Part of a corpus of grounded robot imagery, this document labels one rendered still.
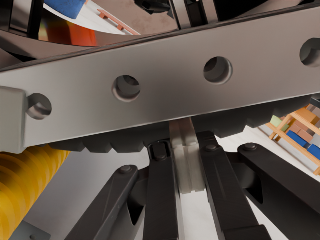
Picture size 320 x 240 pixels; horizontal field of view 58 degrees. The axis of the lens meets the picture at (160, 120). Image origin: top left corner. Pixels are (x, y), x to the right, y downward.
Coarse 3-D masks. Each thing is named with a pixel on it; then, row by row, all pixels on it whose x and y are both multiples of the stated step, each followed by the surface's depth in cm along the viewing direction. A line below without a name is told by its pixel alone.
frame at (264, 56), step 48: (0, 48) 19; (96, 48) 17; (144, 48) 13; (192, 48) 13; (240, 48) 13; (288, 48) 13; (0, 96) 14; (48, 96) 14; (96, 96) 14; (144, 96) 14; (192, 96) 14; (240, 96) 14; (288, 96) 14; (0, 144) 15
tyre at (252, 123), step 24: (312, 0) 21; (312, 96) 23; (168, 120) 23; (192, 120) 23; (216, 120) 23; (240, 120) 23; (264, 120) 23; (72, 144) 24; (96, 144) 24; (120, 144) 24; (144, 144) 24
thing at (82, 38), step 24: (0, 0) 31; (24, 0) 22; (240, 0) 32; (264, 0) 21; (288, 0) 20; (0, 24) 23; (24, 24) 23; (48, 24) 32; (72, 24) 41; (192, 24) 23; (24, 48) 22; (48, 48) 22; (72, 48) 22
